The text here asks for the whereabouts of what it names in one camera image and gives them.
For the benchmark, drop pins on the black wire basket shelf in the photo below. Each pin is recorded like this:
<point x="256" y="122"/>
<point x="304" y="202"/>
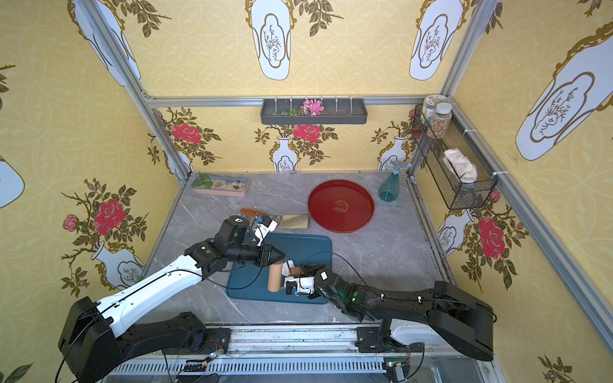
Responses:
<point x="456" y="195"/>

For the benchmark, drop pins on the spice jar white lid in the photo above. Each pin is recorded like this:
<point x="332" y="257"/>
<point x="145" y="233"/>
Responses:
<point x="439" y="121"/>

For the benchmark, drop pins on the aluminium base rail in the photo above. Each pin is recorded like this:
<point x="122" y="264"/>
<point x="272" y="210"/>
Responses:
<point x="399" y="350"/>

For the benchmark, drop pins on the green spray bottle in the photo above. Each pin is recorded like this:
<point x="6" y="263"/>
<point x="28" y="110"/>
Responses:
<point x="390" y="188"/>

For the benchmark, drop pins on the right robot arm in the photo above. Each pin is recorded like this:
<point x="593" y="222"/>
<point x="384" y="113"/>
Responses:
<point x="462" y="320"/>

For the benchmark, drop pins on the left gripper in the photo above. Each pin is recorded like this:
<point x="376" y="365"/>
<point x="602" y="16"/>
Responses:
<point x="263" y="255"/>

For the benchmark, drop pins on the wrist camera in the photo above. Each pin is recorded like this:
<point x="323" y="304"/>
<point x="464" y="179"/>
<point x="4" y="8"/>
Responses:
<point x="261" y="227"/>
<point x="299" y="286"/>

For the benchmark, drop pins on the pink artificial flower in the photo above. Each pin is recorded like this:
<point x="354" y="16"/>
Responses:
<point x="312" y="107"/>

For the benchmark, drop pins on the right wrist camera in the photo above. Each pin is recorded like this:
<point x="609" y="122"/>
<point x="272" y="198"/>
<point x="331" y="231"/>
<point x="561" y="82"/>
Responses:
<point x="299" y="286"/>

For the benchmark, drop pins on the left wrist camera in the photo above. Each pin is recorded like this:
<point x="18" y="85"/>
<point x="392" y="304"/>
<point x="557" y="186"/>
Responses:
<point x="261" y="227"/>

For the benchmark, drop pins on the beige cloth in basket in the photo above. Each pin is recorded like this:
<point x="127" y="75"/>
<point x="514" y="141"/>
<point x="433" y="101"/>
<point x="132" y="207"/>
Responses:
<point x="460" y="166"/>

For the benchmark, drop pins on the teal plastic tray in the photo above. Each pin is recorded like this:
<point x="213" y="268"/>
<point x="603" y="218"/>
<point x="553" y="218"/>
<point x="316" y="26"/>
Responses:
<point x="300" y="249"/>

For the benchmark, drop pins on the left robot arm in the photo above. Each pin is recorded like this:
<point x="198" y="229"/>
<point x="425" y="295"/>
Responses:
<point x="98" y="336"/>

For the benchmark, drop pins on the metal dough scraper wooden handle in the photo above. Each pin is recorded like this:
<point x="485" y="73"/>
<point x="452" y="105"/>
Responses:
<point x="283" y="221"/>

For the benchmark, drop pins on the pink rectangular planter box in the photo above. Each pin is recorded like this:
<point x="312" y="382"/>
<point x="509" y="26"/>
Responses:
<point x="206" y="184"/>

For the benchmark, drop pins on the jar with patterned lid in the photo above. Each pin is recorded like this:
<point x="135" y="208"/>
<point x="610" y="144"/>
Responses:
<point x="429" y="106"/>

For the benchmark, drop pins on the wooden rolling pin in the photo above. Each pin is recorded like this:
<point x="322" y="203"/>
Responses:
<point x="279" y="272"/>

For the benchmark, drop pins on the grey wall shelf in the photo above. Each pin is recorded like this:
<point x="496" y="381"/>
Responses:
<point x="338" y="110"/>

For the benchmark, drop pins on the red round tray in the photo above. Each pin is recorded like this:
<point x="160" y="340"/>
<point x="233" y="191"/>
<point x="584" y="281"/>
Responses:
<point x="341" y="206"/>

